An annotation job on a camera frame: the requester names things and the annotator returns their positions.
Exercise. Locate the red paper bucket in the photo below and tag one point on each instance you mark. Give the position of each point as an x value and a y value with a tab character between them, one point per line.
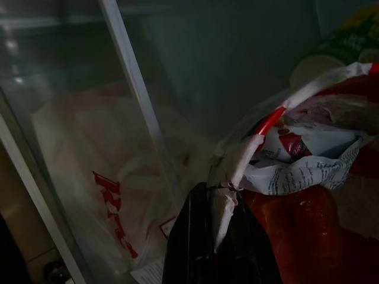
311	236

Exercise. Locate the white red-print plastic bag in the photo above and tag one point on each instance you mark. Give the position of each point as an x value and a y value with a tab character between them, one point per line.
118	207

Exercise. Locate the white printed sachet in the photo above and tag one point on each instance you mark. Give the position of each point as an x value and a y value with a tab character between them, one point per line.
296	177

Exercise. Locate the red ketchup sachet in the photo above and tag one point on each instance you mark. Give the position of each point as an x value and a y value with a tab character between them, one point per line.
291	145

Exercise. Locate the silver refrigerator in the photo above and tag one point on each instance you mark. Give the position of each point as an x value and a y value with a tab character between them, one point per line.
222	59

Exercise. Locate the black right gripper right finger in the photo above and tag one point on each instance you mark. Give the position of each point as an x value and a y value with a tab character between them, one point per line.
245	260

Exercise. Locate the green packet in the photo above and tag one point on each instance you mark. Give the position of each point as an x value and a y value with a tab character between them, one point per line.
355	38

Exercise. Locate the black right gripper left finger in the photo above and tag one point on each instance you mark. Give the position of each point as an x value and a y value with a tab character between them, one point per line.
186	236

